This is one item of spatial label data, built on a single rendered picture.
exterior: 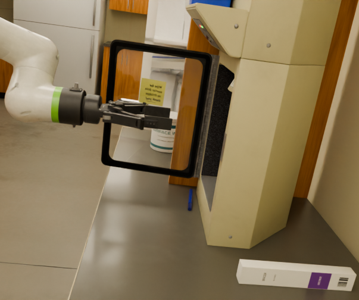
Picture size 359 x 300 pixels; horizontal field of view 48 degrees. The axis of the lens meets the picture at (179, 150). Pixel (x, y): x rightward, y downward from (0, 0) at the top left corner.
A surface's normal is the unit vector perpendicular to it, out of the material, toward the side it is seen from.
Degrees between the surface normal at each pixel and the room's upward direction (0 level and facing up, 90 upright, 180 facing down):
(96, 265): 0
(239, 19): 90
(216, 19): 90
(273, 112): 90
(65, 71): 90
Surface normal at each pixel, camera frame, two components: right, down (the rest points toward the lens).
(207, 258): 0.14, -0.94
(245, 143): 0.05, 0.32
